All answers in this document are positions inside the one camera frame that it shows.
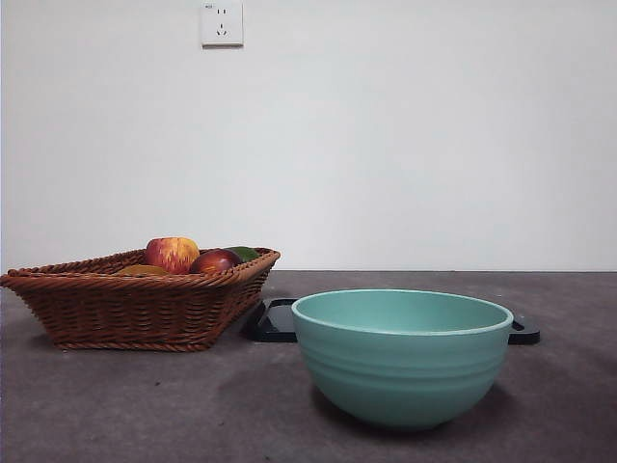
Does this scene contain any dark red apple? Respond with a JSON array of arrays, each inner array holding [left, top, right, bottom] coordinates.
[[189, 248, 243, 275]]

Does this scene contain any white wall socket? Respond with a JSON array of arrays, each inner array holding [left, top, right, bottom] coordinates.
[[200, 0, 244, 48]]

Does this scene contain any brown wicker basket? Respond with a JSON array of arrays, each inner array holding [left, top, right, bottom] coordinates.
[[0, 246, 282, 352]]

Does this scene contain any dark green rectangular tray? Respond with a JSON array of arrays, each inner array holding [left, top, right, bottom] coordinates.
[[248, 297, 541, 345]]

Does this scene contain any teal ceramic bowl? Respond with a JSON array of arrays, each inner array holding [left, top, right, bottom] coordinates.
[[290, 287, 515, 431]]

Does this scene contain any orange-brown fruit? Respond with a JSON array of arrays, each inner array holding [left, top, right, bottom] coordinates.
[[117, 263, 171, 277]]

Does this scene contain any red and yellow apple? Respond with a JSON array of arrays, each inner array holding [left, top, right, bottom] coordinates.
[[143, 235, 201, 275]]

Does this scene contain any green avocado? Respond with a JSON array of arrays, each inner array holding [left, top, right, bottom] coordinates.
[[226, 245, 261, 263]]

